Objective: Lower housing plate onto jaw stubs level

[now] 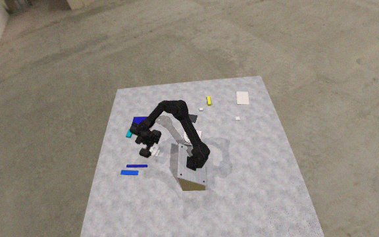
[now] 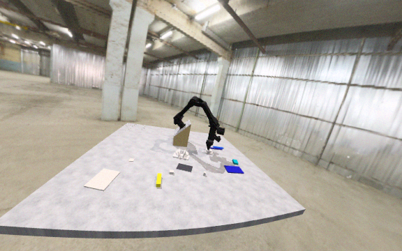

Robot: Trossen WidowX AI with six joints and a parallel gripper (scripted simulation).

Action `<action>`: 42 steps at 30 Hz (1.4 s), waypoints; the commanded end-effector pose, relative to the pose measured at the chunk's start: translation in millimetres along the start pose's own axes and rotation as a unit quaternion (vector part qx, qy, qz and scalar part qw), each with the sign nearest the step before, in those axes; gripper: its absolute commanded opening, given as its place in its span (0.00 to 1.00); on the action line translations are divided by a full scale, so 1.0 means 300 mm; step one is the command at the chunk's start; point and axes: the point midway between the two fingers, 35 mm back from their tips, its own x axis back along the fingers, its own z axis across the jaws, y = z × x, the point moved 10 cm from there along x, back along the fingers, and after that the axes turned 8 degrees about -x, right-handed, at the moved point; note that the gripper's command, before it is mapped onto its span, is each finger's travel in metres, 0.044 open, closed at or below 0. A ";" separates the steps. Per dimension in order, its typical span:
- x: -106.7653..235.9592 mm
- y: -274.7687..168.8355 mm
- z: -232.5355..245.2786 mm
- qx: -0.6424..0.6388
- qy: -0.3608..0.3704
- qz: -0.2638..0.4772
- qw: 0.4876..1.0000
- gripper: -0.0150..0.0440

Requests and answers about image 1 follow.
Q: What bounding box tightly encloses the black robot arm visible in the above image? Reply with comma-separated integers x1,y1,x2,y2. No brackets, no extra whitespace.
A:
130,100,210,171

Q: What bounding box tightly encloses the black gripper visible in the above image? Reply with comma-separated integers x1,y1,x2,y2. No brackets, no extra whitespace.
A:
139,130,161,158

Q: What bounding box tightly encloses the small teal block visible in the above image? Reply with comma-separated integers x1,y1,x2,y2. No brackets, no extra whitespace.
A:
125,130,132,138

